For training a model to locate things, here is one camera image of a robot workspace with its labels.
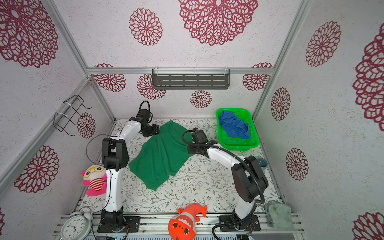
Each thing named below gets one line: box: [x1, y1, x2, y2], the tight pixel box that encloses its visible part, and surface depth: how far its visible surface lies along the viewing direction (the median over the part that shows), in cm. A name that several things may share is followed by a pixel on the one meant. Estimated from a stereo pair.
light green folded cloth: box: [264, 200, 295, 231], surface depth 77 cm
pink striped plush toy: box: [81, 164, 107, 197], surface depth 85 cm
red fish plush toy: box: [168, 204, 208, 240], surface depth 68 cm
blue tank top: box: [219, 110, 251, 140], surface depth 114 cm
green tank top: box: [128, 119, 193, 191], surface depth 99 cm
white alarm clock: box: [60, 211, 93, 240], surface depth 71 cm
